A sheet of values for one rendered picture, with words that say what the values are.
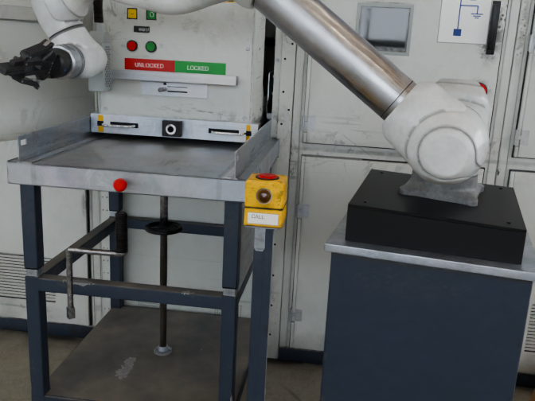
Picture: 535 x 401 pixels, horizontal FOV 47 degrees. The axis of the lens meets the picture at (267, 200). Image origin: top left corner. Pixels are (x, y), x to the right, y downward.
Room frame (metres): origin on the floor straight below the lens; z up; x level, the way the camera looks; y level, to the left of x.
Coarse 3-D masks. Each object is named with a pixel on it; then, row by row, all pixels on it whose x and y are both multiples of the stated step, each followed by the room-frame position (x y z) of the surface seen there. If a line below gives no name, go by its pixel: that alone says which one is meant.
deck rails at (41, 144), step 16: (48, 128) 1.66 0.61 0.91; (64, 128) 1.76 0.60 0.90; (80, 128) 1.87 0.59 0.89; (32, 144) 1.58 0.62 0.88; (48, 144) 1.66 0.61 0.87; (64, 144) 1.76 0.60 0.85; (80, 144) 1.79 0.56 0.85; (256, 144) 1.78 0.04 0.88; (32, 160) 1.53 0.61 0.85; (240, 160) 1.51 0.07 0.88; (224, 176) 1.46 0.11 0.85
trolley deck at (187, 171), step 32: (64, 160) 1.57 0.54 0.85; (96, 160) 1.59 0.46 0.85; (128, 160) 1.61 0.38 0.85; (160, 160) 1.63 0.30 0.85; (192, 160) 1.66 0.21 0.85; (224, 160) 1.68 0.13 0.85; (256, 160) 1.71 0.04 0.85; (128, 192) 1.47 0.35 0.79; (160, 192) 1.46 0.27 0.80; (192, 192) 1.46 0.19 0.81; (224, 192) 1.45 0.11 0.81
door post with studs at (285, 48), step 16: (288, 48) 2.11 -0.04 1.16; (288, 64) 2.11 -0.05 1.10; (288, 80) 2.11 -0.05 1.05; (288, 96) 2.11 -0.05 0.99; (272, 112) 2.12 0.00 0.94; (288, 112) 2.11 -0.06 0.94; (272, 128) 2.12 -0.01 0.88; (288, 128) 2.11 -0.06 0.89; (288, 144) 2.11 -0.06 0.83; (288, 160) 2.11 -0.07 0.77; (272, 272) 2.11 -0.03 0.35; (272, 288) 2.11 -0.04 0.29; (272, 304) 2.11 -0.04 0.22; (272, 320) 2.11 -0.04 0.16; (272, 336) 2.11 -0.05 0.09; (272, 352) 2.11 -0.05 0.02
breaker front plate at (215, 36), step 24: (120, 24) 1.94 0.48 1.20; (144, 24) 1.93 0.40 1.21; (168, 24) 1.92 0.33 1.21; (192, 24) 1.92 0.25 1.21; (216, 24) 1.91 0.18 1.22; (240, 24) 1.90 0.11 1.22; (120, 48) 1.94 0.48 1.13; (144, 48) 1.93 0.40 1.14; (168, 48) 1.92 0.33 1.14; (192, 48) 1.92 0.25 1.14; (216, 48) 1.91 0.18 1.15; (240, 48) 1.90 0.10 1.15; (240, 72) 1.90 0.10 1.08; (120, 96) 1.94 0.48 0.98; (144, 96) 1.93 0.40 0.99; (168, 96) 1.92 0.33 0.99; (192, 96) 1.91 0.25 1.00; (216, 96) 1.91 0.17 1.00; (240, 96) 1.90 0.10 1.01; (216, 120) 1.91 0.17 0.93; (240, 120) 1.90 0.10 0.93
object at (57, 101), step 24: (0, 0) 1.88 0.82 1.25; (24, 0) 1.95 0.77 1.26; (0, 24) 1.88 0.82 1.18; (24, 24) 1.95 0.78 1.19; (0, 48) 1.87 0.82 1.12; (24, 48) 1.95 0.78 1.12; (0, 96) 1.86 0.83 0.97; (24, 96) 1.94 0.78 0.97; (48, 96) 2.02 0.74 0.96; (72, 96) 2.11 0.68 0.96; (0, 120) 1.86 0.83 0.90; (24, 120) 1.93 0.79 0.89; (48, 120) 2.02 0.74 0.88; (72, 120) 2.11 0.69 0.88
